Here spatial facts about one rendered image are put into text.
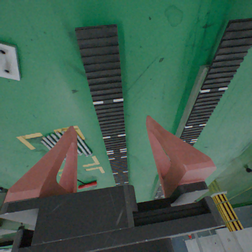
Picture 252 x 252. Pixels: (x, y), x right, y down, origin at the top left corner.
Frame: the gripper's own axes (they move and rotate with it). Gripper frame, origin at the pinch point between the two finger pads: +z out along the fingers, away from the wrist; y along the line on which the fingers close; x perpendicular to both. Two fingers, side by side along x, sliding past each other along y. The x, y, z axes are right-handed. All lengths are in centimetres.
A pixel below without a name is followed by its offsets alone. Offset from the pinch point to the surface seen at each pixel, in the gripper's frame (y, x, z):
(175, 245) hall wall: -248, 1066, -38
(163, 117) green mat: -12.0, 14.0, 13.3
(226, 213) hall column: -321, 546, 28
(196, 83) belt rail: -16.8, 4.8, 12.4
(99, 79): 1.0, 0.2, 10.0
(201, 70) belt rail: -16.8, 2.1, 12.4
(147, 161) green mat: -10.1, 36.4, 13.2
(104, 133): 2.2, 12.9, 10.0
